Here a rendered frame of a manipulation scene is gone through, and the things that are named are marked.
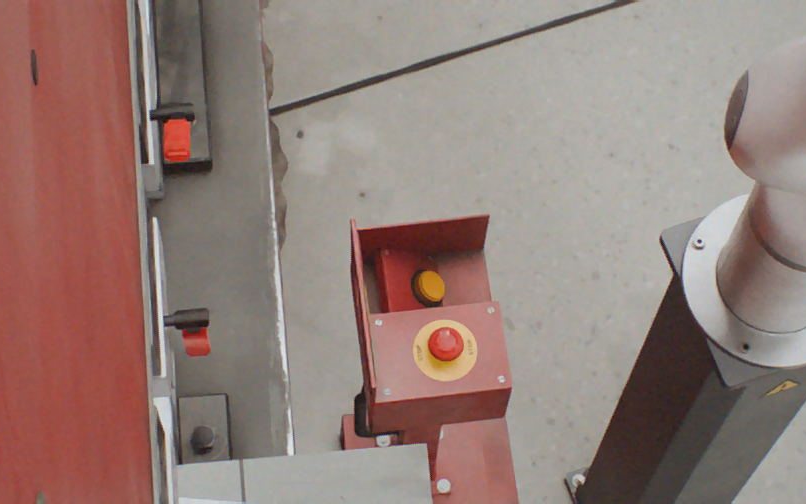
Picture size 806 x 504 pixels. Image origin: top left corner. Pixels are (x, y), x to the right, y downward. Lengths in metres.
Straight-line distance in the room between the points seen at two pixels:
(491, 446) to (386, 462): 1.05
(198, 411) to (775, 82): 0.74
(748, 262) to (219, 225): 0.60
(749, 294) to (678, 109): 1.29
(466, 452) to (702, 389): 0.80
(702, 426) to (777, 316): 0.29
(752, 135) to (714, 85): 1.60
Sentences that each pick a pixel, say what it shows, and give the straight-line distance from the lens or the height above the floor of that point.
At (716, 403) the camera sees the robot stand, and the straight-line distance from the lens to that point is 2.20.
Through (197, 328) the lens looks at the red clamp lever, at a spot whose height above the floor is 1.24.
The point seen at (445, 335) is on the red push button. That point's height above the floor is 0.81.
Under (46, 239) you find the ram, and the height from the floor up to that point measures 2.00.
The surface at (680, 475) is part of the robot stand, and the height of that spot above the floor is 0.57.
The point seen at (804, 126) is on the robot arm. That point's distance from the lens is 1.66.
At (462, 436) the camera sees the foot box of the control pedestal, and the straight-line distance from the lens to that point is 2.93.
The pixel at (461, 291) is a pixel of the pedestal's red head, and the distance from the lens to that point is 2.37.
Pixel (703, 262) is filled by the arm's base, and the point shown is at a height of 1.01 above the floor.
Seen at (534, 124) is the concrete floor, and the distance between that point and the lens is 3.24.
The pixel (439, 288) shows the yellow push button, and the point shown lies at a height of 0.72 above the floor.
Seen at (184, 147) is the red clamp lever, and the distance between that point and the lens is 1.77.
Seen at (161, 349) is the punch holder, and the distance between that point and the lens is 1.77.
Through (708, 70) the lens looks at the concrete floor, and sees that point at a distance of 3.31.
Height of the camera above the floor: 2.93
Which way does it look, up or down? 69 degrees down
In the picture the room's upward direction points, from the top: 5 degrees clockwise
